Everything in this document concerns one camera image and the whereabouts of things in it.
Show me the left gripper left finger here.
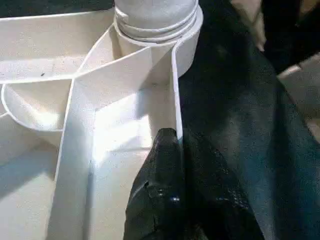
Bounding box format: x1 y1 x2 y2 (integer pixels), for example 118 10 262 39
124 127 188 240

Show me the white plastic table top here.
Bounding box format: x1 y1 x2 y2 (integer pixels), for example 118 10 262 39
0 9 205 240

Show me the white plastic table leg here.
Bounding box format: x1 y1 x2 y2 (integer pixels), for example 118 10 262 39
113 0 203 48

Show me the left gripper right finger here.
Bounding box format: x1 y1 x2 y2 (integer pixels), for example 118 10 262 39
181 129 266 240

